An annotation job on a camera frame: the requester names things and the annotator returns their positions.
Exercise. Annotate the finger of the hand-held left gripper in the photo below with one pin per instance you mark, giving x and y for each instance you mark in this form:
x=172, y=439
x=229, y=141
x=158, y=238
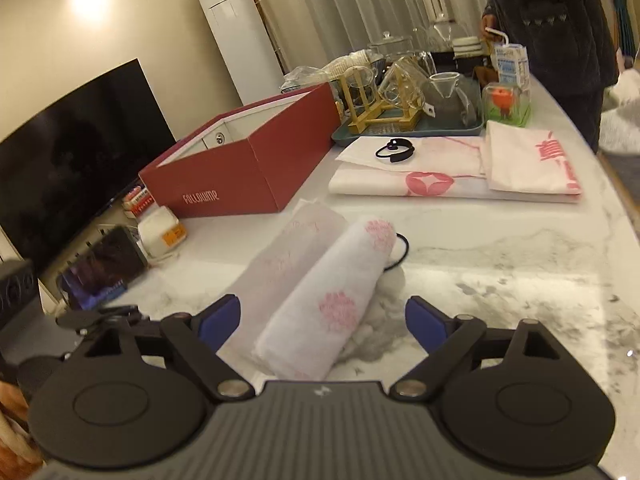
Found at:
x=100, y=315

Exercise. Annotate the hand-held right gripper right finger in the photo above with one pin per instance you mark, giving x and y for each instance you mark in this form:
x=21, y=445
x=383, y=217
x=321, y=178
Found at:
x=425, y=322

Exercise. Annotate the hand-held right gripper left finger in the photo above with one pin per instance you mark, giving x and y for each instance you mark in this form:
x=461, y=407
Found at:
x=217, y=322

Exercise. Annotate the black rubber band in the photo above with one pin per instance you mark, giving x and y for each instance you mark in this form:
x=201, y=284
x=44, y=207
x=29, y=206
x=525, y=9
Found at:
x=406, y=250

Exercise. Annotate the white pink-printed shopping bag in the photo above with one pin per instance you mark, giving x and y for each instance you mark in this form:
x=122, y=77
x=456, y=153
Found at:
x=320, y=310

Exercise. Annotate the large white pink folded bag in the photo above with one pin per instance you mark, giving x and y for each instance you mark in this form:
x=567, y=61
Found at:
x=370, y=185

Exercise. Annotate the small folded bag red print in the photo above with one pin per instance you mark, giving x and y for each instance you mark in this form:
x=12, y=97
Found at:
x=525, y=160

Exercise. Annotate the clear plastic bag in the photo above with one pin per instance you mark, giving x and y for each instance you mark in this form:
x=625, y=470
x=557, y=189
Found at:
x=310, y=77

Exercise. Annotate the smartphone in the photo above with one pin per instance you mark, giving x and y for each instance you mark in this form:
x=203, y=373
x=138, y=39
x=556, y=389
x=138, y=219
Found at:
x=105, y=265

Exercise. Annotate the white orange power cube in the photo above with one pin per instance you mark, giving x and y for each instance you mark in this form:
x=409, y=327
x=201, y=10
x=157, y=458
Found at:
x=157, y=232

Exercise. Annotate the red white small box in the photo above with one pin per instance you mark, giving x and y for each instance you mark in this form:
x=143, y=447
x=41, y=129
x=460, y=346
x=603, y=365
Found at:
x=140, y=202

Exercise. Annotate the black television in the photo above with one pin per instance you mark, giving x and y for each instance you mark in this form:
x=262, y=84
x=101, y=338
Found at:
x=75, y=160

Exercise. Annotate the red cardboard box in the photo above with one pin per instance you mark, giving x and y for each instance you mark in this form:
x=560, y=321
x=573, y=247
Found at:
x=240, y=180

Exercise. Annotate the glass coffee server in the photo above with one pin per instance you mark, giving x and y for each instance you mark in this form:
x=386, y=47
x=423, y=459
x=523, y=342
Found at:
x=450, y=102

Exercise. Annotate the orange toy in clear box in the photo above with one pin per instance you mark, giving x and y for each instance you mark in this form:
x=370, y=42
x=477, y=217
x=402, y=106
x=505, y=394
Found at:
x=502, y=102

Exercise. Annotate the glass cup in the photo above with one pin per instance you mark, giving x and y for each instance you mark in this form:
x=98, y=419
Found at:
x=405, y=80
x=360, y=87

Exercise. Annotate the milk carton with straw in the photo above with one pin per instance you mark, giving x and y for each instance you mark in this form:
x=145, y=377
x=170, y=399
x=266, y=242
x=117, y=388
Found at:
x=510, y=67

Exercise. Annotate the glass lidded jar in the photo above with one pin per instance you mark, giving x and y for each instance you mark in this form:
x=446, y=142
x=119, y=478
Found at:
x=390, y=45

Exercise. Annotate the striped mug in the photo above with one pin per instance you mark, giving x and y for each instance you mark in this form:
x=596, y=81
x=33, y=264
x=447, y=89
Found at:
x=470, y=46

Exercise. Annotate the white tower air conditioner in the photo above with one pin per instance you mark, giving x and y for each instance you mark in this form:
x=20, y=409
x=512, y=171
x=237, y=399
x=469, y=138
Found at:
x=240, y=35

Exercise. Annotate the glass teapot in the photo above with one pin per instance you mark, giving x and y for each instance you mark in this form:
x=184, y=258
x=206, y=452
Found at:
x=442, y=30

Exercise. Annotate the white sheer curtain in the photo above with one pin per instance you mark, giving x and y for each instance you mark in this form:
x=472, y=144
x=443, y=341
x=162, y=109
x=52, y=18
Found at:
x=350, y=0

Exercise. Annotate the blue curtain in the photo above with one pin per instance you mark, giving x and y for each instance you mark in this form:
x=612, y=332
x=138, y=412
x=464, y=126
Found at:
x=622, y=5

